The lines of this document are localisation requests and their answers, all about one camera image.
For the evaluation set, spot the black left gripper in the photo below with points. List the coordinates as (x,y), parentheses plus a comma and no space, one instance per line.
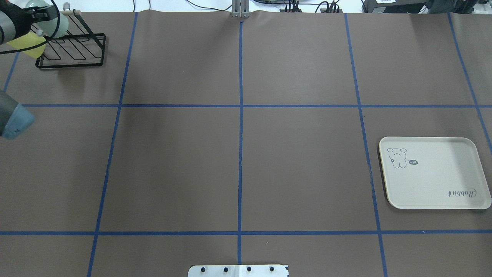
(16,20)

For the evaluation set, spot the pale green cup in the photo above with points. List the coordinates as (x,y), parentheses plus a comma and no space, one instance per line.
(56,27)

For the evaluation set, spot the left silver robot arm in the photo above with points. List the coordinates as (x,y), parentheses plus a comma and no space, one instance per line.
(15,118)

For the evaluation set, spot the yellow cup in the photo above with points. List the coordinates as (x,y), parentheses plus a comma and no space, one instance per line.
(29,40)

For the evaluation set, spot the cream rabbit tray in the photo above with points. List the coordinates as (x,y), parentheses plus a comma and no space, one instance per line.
(433,173)

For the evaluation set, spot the black box with label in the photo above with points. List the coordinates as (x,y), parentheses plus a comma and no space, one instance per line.
(393,6)

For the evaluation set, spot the black wire cup rack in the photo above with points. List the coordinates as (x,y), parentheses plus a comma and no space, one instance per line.
(78,47)

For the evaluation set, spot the aluminium frame post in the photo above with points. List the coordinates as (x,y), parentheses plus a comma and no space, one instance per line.
(240,9)

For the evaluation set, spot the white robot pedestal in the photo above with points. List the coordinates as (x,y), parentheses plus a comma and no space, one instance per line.
(255,270)

